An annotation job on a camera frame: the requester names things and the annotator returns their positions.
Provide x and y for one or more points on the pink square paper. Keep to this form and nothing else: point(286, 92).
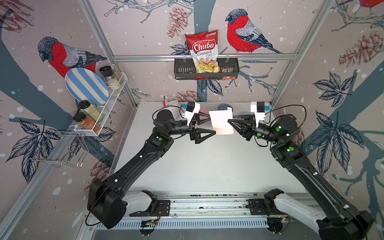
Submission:
point(219, 120)

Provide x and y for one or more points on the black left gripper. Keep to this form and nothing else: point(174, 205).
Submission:
point(194, 134)

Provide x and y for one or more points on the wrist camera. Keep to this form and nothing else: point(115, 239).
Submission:
point(191, 108)
point(259, 109)

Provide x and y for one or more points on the white wire shelf rack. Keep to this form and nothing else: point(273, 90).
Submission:
point(105, 111)

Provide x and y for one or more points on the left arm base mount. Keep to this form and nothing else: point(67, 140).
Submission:
point(146, 204)

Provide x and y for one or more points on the red Chuba chips bag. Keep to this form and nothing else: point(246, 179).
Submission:
point(204, 51)

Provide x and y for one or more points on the blue striped plate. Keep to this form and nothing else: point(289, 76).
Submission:
point(84, 84)

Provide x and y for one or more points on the red handled utensil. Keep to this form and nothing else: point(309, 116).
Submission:
point(165, 103)

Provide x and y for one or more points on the blue patterned ceramic bowl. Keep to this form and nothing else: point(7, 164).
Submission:
point(224, 107)

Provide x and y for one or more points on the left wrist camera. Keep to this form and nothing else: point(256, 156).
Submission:
point(191, 108)

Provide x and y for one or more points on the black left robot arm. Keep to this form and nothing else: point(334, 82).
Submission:
point(106, 197)

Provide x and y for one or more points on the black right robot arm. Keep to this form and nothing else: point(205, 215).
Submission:
point(337, 219)

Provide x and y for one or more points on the green spice jar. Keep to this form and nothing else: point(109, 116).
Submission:
point(91, 110)

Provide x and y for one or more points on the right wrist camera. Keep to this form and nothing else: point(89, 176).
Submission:
point(259, 109)

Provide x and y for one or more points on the orange spice jar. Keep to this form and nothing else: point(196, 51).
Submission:
point(86, 122)

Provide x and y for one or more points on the black wire basket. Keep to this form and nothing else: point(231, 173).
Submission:
point(220, 69)

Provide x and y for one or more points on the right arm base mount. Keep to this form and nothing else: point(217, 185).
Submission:
point(264, 205)

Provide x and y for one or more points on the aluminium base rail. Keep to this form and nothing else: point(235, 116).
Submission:
point(207, 205)

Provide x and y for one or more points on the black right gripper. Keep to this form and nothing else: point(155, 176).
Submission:
point(249, 127)

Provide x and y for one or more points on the black lid spice jar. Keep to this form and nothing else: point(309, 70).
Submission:
point(111, 81)

